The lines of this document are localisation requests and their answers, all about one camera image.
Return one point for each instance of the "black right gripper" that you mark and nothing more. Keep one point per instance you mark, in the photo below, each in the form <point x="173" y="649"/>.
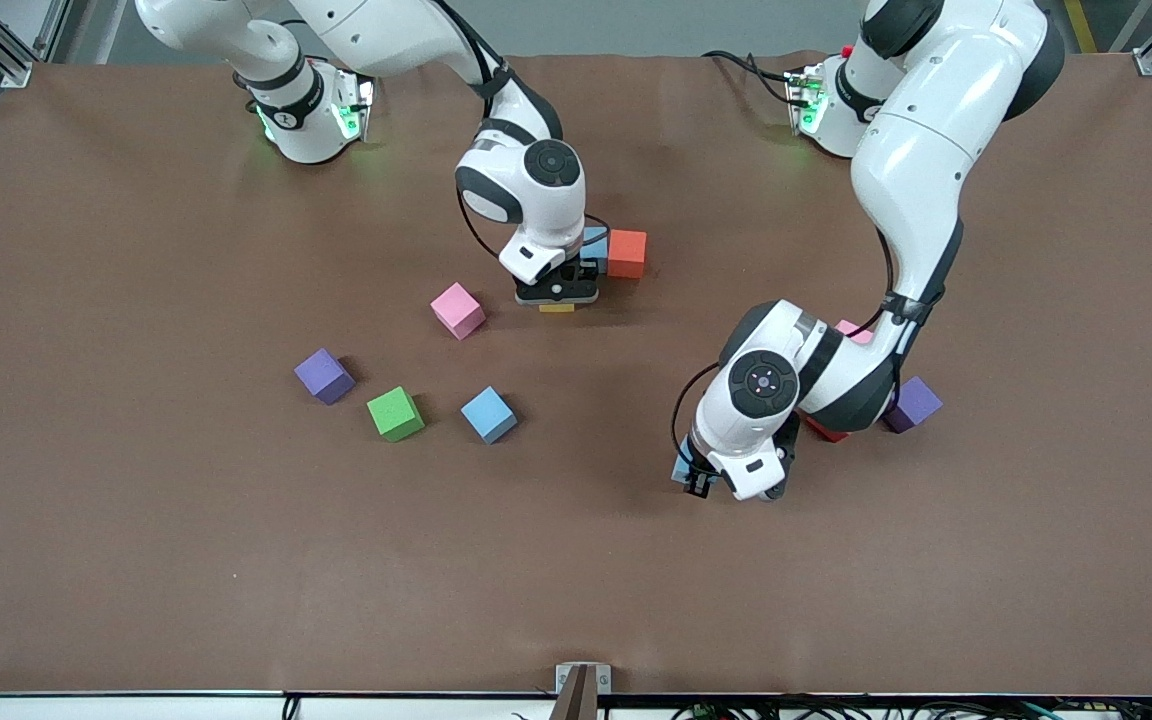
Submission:
<point x="584" y="269"/>

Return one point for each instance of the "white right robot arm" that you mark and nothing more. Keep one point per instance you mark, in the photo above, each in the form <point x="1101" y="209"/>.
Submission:
<point x="376" y="35"/>

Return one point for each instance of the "purple foam block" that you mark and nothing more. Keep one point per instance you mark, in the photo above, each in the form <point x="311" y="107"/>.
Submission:
<point x="916" y="405"/>
<point x="323" y="374"/>

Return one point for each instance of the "pink foam block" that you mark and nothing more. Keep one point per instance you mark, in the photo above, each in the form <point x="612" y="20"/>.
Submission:
<point x="851" y="330"/>
<point x="457" y="308"/>

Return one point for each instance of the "red foam block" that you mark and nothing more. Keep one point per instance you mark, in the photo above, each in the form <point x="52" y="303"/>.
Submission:
<point x="826" y="432"/>

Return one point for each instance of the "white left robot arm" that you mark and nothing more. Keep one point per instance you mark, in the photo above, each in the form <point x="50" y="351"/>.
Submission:
<point x="916" y="150"/>

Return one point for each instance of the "brown table cover sheet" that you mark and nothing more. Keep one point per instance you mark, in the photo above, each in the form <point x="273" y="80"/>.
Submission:
<point x="136" y="550"/>

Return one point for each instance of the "green foam block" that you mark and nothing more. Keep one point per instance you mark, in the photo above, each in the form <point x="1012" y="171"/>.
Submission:
<point x="394" y="412"/>

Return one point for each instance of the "orange foam block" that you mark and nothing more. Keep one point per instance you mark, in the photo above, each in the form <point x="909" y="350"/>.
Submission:
<point x="627" y="252"/>

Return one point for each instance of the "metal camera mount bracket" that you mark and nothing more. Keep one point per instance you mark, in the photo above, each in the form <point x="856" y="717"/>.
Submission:
<point x="583" y="690"/>

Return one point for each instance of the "right arm base connector plate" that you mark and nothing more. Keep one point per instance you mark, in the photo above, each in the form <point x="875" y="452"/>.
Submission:
<point x="351" y="118"/>

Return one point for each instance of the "blue foam block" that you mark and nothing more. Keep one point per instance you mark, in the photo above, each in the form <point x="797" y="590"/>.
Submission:
<point x="488" y="413"/>
<point x="598" y="252"/>
<point x="679" y="470"/>

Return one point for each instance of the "left arm base connector plate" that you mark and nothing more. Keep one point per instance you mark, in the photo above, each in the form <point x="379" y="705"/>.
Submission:
<point x="806" y="100"/>

